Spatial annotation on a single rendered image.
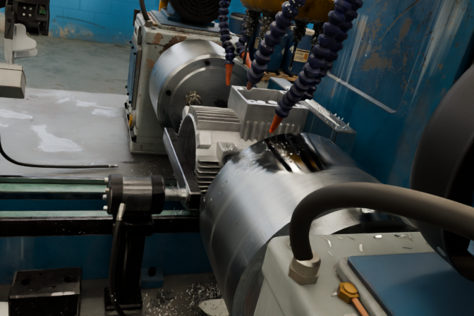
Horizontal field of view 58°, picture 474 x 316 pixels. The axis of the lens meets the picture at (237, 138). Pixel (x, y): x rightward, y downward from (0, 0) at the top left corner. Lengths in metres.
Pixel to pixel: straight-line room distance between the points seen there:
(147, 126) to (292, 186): 0.81
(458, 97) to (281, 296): 0.19
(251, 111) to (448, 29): 0.33
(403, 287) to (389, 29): 0.58
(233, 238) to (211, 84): 0.55
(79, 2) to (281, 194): 5.92
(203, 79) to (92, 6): 5.38
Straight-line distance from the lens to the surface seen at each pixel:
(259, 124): 0.75
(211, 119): 0.74
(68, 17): 6.33
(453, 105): 0.28
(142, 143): 1.25
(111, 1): 6.31
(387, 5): 0.86
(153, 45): 1.16
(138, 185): 0.64
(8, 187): 0.87
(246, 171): 0.53
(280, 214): 0.45
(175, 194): 0.66
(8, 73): 0.98
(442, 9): 0.74
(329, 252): 0.36
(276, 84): 0.92
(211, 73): 0.97
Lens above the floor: 1.36
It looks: 22 degrees down
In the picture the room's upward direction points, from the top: 12 degrees clockwise
